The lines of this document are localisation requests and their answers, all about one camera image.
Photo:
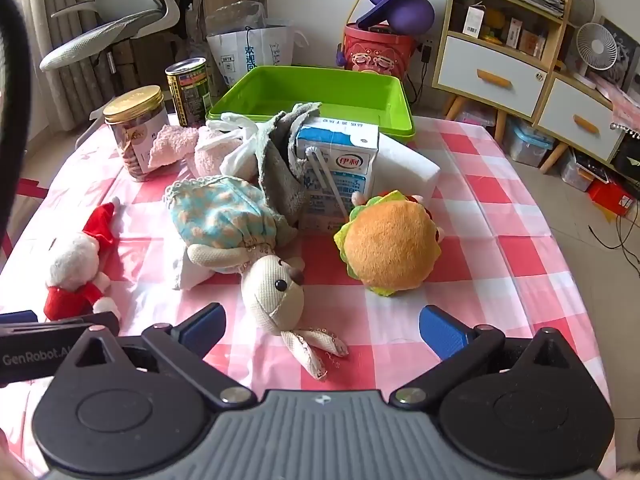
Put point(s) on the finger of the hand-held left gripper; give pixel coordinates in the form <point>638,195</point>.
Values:
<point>17,317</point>

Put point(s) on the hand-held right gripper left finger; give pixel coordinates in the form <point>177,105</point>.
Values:
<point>205,332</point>

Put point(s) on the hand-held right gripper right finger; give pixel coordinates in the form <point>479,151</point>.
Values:
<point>442,332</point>

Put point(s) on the santa bear plush toy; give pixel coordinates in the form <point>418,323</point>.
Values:
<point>75,265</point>

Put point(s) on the hamburger plush toy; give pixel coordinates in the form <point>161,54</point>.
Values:
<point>390,245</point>

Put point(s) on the rabbit doll blue dress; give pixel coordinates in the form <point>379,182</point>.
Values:
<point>220,215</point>

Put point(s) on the white foam block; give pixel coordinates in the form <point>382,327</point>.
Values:
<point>405,170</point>

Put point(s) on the grey cloth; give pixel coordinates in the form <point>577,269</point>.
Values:
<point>280,180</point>

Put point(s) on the pink plush toy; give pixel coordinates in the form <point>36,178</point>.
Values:
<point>172,147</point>

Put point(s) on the white cloth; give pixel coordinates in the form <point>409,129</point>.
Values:
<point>237,122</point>

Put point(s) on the green plastic bin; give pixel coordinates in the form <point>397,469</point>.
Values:
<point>310,90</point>

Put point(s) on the red chair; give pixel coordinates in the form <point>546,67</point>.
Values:
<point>32,187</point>

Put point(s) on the red white checkered tablecloth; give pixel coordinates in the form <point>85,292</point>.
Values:
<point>500,210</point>

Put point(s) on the blue white milk carton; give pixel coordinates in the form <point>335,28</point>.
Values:
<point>340,170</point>

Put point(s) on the clear storage box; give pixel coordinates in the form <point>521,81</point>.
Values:
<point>530,142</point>
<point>582,172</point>

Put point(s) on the red box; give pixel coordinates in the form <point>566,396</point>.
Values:
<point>610,197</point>

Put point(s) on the cookie jar gold lid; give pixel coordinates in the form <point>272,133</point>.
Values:
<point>132,110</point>

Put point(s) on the black yellow drink can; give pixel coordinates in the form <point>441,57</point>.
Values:
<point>190,90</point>

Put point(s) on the cardboard boxes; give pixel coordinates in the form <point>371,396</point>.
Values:
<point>145,60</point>

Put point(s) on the black power adapter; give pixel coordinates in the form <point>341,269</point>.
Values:
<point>427,53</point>

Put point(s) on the red printed bucket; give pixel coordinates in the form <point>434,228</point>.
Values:
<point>380,50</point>

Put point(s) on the white paper bag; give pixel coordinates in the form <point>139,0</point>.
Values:
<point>260,47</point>

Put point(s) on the pink cloth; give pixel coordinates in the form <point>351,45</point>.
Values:
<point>625,105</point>

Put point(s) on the small orange white boxes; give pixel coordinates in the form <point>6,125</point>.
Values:
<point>525,37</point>

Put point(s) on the small white box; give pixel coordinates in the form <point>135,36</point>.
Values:
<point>473,20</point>

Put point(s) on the yellow toy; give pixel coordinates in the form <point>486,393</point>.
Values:
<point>494,22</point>

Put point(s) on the clear plastic bag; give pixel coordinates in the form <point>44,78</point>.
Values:
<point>235,15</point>

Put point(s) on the wooden shelf cabinet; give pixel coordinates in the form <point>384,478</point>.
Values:
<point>448,10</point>

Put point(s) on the purple jump ball toy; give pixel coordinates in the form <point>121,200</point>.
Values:
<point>410,10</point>

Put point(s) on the white desk fan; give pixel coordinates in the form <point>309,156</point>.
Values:
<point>595,45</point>

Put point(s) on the grey mesh fan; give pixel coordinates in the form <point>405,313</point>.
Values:
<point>582,2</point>

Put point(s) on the dark picture frame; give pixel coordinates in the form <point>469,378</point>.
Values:
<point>625,45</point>

